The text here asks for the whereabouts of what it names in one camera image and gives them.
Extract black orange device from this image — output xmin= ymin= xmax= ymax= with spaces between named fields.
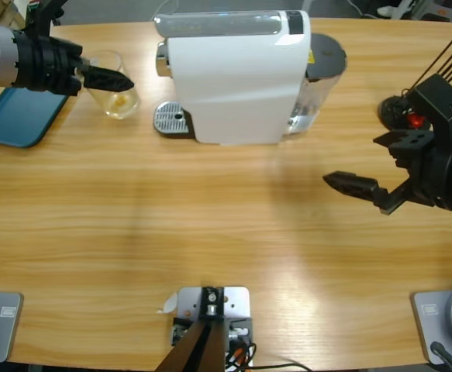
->
xmin=419 ymin=7 xmax=452 ymax=22

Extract dark camera post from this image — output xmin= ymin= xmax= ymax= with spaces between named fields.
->
xmin=154 ymin=286 xmax=227 ymax=372

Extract black orange cable bundle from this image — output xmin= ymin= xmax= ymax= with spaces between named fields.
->
xmin=225 ymin=341 xmax=257 ymax=372

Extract teal plastic tray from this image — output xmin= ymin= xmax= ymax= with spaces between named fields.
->
xmin=0 ymin=87 xmax=71 ymax=149

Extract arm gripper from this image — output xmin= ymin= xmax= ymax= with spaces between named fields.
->
xmin=322 ymin=129 xmax=452 ymax=216
xmin=12 ymin=26 xmax=136 ymax=96

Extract clear drinking glass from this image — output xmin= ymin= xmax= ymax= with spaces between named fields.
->
xmin=81 ymin=50 xmax=140 ymax=120

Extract white capsule coffee machine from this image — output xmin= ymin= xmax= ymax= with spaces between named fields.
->
xmin=154 ymin=9 xmax=312 ymax=147

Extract clear water tank black lid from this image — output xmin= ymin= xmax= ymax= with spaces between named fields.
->
xmin=287 ymin=33 xmax=347 ymax=136

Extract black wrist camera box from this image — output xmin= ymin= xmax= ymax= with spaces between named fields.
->
xmin=26 ymin=0 xmax=68 ymax=40
xmin=407 ymin=73 xmax=452 ymax=136

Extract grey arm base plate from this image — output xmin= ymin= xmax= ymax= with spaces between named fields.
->
xmin=410 ymin=285 xmax=452 ymax=366
xmin=0 ymin=291 xmax=24 ymax=363

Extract white paper tab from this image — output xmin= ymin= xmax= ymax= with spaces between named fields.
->
xmin=155 ymin=292 xmax=179 ymax=315

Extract black capsule holder with rods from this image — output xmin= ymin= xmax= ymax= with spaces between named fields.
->
xmin=378 ymin=25 xmax=452 ymax=132

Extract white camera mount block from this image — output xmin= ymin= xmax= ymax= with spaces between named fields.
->
xmin=165 ymin=286 xmax=254 ymax=369

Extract black base cable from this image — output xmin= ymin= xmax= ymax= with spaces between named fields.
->
xmin=430 ymin=340 xmax=452 ymax=372

